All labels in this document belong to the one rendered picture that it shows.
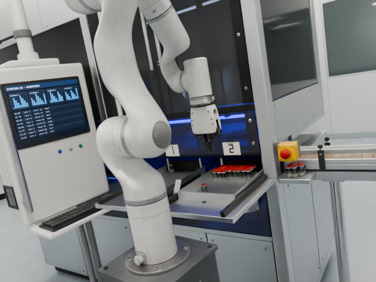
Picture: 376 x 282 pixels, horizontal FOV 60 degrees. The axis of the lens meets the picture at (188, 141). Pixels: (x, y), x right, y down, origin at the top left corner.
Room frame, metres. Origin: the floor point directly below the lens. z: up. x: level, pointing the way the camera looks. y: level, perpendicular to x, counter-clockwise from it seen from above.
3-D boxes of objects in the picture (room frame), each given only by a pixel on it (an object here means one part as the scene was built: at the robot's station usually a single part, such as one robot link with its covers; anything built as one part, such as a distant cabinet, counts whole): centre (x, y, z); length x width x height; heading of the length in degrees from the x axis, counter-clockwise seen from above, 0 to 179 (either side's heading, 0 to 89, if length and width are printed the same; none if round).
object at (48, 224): (1.56, 0.57, 0.82); 0.40 x 0.14 x 0.02; 138
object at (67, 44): (2.09, 0.68, 1.51); 0.49 x 0.01 x 0.59; 55
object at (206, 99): (1.17, -0.07, 1.27); 0.09 x 0.08 x 0.03; 55
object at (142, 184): (0.91, 0.17, 1.16); 0.19 x 0.12 x 0.24; 52
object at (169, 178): (1.58, 0.14, 0.90); 0.34 x 0.26 x 0.04; 145
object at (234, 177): (1.44, -0.17, 0.91); 0.18 x 0.02 x 0.05; 55
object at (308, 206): (2.35, 0.20, 0.44); 2.06 x 1.00 x 0.88; 55
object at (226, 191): (1.37, -0.12, 0.90); 0.34 x 0.26 x 0.04; 145
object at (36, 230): (1.60, 0.61, 0.79); 0.45 x 0.28 x 0.03; 138
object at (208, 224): (1.96, 0.51, 0.73); 1.98 x 0.01 x 0.25; 55
